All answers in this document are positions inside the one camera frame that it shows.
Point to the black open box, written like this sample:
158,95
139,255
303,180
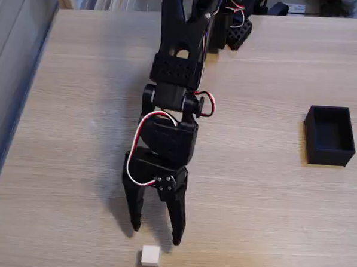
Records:
330,153

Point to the white block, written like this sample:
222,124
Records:
150,255

